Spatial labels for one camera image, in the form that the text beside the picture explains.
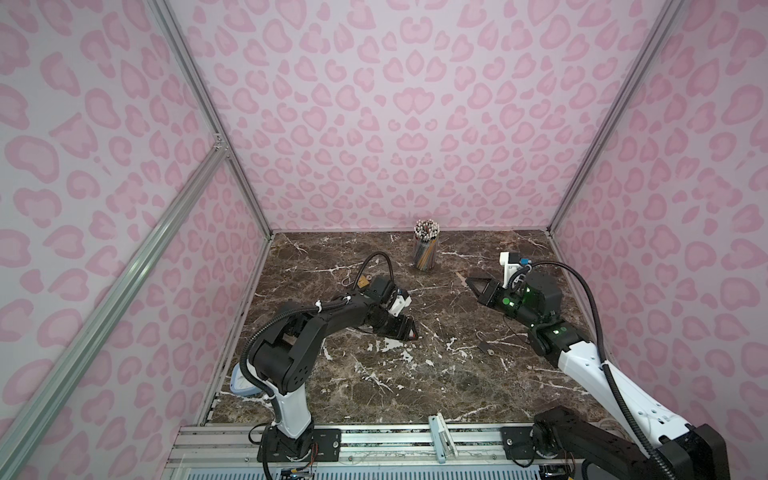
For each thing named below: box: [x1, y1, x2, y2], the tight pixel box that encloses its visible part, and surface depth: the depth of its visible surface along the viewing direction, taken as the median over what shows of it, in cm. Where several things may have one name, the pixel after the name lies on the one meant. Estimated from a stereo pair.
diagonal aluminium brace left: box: [0, 137, 228, 460], surface depth 69 cm
